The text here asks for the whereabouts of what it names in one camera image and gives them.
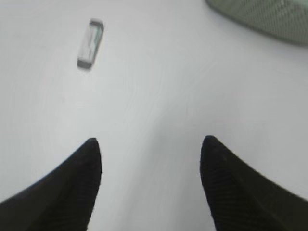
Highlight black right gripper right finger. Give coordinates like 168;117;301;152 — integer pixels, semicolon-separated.
200;135;308;231

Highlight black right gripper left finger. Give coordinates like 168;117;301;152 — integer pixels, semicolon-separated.
0;138;101;231

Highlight grey white eraser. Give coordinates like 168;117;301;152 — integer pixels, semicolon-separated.
77;19;104;70

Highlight green woven plastic basket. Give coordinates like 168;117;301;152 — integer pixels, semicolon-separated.
206;0;308;45

